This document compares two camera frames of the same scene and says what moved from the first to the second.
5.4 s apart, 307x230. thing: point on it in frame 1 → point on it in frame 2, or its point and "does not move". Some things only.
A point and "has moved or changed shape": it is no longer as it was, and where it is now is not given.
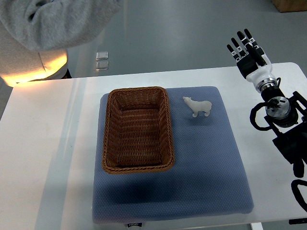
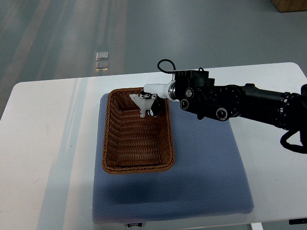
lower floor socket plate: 101,65 does not move
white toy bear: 196,106 has moved or changed shape
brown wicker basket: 137,135 does not move
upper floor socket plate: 101,55 does not move
